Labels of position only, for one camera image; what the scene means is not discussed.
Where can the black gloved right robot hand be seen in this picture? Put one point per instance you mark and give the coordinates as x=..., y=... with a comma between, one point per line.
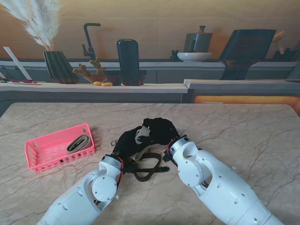
x=161, y=132

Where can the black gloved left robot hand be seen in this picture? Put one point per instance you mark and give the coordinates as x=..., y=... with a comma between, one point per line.
x=129, y=145

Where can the beige woven belt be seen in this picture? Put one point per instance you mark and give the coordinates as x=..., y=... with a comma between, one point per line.
x=78, y=144
x=143, y=132

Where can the dark brown woven belt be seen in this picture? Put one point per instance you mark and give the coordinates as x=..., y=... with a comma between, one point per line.
x=145, y=173

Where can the pink plastic storage basket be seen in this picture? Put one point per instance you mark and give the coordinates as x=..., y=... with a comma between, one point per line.
x=47, y=145

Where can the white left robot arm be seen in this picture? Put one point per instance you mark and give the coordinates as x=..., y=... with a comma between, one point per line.
x=82, y=197

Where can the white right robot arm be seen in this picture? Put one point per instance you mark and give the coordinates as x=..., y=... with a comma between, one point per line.
x=222, y=187

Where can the grey kitchen counter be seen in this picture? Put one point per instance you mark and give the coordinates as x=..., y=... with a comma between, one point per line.
x=175, y=72

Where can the orange fruit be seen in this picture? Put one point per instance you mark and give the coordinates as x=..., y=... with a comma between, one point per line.
x=97, y=83
x=107, y=84

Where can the wooden bowl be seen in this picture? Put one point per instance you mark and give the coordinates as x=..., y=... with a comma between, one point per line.
x=93, y=78

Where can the small black countertop item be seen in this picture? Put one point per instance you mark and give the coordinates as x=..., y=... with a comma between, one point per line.
x=174, y=56

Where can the black tall cylinder appliance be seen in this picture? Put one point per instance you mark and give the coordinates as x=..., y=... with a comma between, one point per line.
x=128, y=58

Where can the light wooden counter shelf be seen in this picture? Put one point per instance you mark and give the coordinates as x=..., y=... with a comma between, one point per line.
x=70, y=88

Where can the white ceramic bowl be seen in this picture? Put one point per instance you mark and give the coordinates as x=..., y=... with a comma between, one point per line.
x=194, y=56

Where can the green cactus plant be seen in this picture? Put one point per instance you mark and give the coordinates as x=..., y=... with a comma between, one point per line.
x=96, y=66

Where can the pale stone counter slab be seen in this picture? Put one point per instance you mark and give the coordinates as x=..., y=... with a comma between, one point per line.
x=234, y=84

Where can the grey lidded pot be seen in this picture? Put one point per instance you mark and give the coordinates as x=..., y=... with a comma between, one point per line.
x=201, y=42

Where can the dark ribbed vase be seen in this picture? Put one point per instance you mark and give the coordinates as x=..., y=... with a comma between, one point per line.
x=58, y=68

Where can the black kitchen faucet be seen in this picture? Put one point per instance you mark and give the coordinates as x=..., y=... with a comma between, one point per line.
x=88, y=39

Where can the black angled slab stand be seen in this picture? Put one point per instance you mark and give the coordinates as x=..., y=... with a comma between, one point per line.
x=246, y=51

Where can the white plate with red food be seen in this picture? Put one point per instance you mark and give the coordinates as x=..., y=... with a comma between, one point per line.
x=23, y=82

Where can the white leaning board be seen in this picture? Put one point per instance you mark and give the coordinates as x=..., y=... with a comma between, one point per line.
x=16, y=62

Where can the black utensil holder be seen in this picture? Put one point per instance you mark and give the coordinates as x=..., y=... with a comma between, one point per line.
x=284, y=55

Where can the white pampas grass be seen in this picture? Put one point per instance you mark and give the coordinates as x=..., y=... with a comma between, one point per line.
x=44, y=25

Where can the yellow kitchen utensils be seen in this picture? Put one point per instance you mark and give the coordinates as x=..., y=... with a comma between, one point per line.
x=279, y=36

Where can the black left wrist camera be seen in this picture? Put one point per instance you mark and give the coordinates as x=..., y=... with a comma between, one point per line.
x=127, y=167

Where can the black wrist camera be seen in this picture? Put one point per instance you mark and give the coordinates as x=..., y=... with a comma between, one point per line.
x=127, y=167
x=167, y=157

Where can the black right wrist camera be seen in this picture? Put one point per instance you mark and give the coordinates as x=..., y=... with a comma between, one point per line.
x=167, y=157

